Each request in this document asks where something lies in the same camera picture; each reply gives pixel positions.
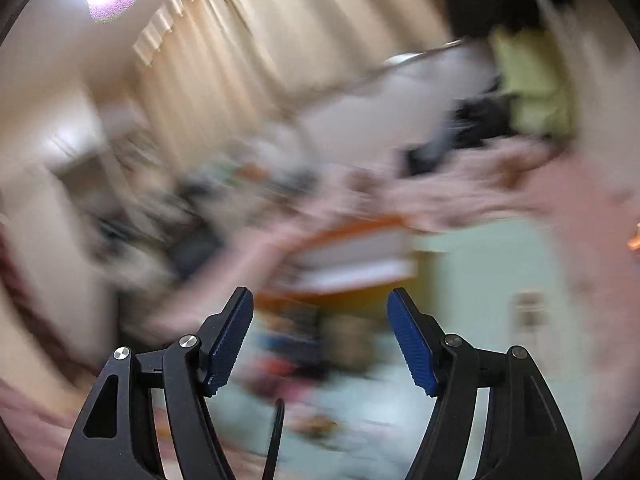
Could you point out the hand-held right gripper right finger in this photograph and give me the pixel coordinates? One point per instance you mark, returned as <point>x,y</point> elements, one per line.
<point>412,345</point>

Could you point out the dark clothes pile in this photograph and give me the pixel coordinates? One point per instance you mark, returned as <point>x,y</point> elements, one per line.
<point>465,125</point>

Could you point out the white padded headboard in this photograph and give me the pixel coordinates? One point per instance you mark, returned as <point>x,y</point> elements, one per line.
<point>400,105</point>

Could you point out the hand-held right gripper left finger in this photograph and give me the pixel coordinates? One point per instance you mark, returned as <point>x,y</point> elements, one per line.
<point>230,345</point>

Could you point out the pink blanket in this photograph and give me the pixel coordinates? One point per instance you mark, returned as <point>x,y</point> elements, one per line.
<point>475,195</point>

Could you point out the beige curtain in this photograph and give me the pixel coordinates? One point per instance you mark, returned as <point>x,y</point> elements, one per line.
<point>210,60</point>

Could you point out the light green cloth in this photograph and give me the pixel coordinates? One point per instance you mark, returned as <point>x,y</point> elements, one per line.
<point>535,80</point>

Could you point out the orange cardboard box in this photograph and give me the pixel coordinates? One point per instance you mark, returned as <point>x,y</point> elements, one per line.
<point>350,255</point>

